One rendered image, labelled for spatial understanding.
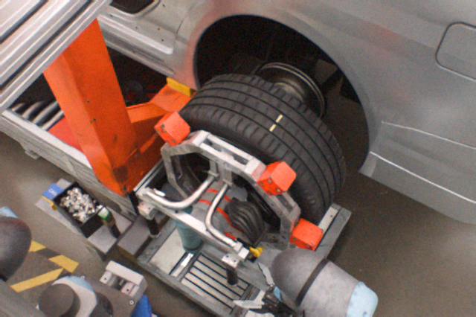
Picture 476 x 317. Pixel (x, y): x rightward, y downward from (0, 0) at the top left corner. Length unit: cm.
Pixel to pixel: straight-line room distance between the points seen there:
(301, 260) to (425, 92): 71
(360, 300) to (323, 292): 7
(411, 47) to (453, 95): 19
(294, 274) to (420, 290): 164
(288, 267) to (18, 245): 57
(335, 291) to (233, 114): 71
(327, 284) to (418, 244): 173
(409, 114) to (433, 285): 125
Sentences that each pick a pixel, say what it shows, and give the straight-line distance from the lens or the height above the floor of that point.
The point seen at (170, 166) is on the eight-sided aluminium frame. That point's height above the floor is 88.
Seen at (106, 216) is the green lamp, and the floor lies 66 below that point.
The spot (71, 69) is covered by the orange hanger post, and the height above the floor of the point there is 131.
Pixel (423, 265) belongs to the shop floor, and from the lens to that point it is 268.
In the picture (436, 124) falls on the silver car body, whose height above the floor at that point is 118.
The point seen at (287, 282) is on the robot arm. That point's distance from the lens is 104.
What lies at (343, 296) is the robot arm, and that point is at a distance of 102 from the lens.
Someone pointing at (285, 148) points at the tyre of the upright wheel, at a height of 114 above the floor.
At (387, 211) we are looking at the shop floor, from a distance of 276.
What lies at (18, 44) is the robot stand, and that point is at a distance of 52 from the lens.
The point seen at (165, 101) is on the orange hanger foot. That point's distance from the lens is 223.
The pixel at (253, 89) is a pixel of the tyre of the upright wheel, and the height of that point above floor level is 118.
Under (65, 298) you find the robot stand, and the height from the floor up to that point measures 157.
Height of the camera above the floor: 235
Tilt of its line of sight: 56 degrees down
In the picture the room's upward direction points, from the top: straight up
